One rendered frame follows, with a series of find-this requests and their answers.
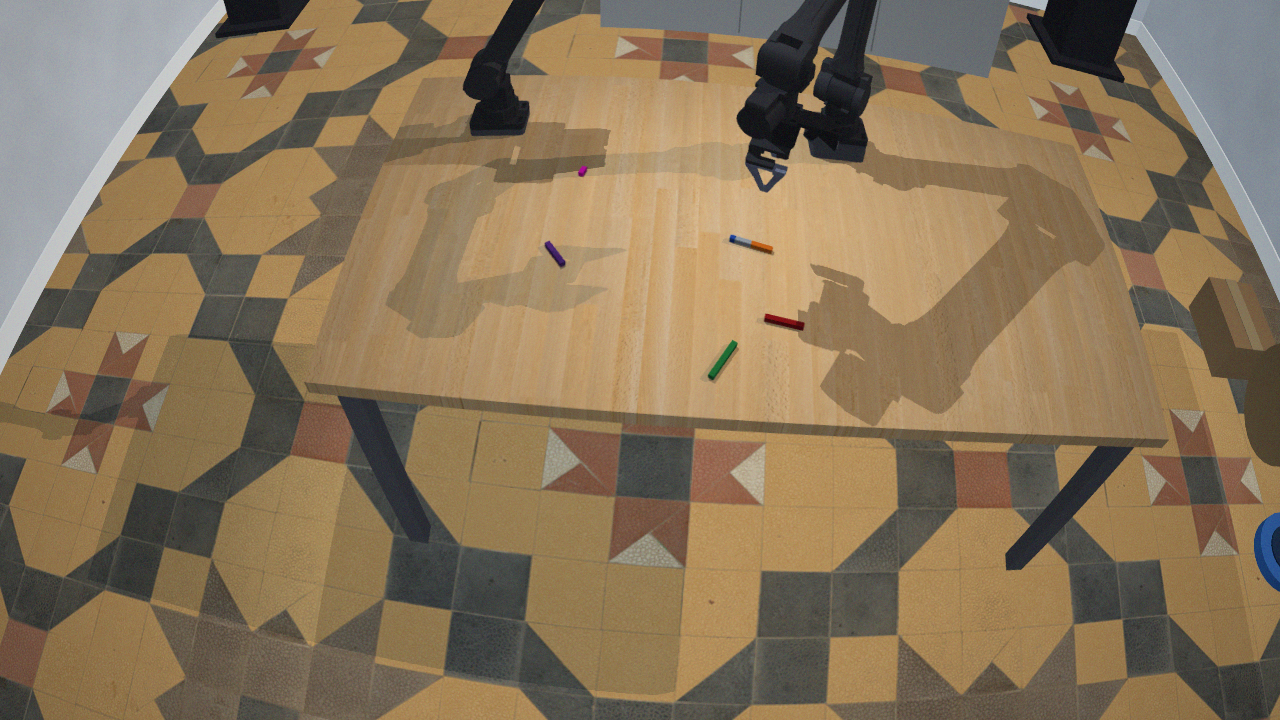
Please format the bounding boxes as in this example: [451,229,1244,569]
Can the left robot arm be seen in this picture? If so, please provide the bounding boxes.
[737,0,877,155]

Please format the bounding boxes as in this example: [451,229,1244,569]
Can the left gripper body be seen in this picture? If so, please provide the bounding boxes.
[745,131,791,170]

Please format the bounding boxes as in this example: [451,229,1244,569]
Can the green rod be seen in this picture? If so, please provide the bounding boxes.
[708,340,739,380]

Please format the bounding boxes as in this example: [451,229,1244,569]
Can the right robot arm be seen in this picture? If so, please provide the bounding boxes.
[463,0,545,129]

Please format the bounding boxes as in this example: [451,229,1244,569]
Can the dark red rod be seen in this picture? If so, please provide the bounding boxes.
[764,314,804,331]

